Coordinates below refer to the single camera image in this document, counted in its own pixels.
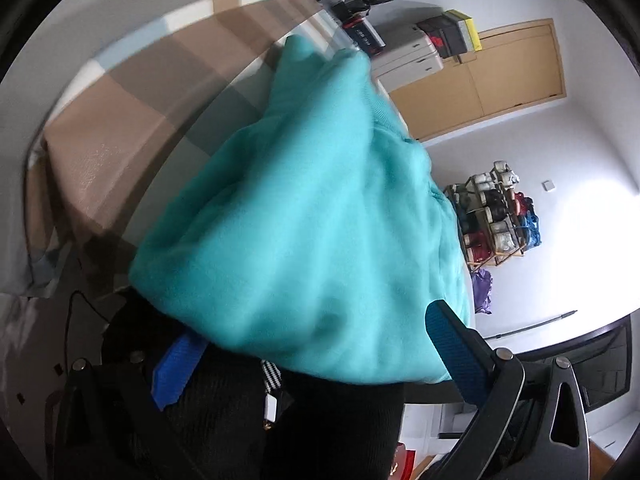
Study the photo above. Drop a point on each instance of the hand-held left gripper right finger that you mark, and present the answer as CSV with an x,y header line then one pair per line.
x,y
457,355

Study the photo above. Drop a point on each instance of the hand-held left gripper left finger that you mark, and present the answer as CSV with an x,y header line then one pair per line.
x,y
172,375

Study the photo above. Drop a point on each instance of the teal zip jacket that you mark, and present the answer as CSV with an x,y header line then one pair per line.
x,y
310,235

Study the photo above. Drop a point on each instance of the purple bag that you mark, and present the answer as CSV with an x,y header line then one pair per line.
x,y
482,290

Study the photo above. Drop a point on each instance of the black framed glass door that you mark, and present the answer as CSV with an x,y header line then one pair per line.
x,y
605,375

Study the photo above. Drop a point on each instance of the checkered tablecloth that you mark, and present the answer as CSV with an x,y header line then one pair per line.
x,y
125,110

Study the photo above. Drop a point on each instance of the wooden door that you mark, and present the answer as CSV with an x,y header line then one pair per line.
x,y
500,75

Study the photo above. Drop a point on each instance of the white upright suitcase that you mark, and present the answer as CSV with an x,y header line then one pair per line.
x,y
405,60

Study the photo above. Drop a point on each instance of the black shoe box red logo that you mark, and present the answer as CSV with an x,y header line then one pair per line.
x,y
436,45

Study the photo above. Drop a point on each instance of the grey black shoe box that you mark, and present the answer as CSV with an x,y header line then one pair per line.
x,y
445,32

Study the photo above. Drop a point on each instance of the yellow lid shoe box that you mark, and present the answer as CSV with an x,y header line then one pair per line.
x,y
470,30

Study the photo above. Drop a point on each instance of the red and black box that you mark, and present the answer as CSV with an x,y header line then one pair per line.
x,y
365,37

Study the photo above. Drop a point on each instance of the white wall switch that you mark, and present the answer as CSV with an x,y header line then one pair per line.
x,y
550,185

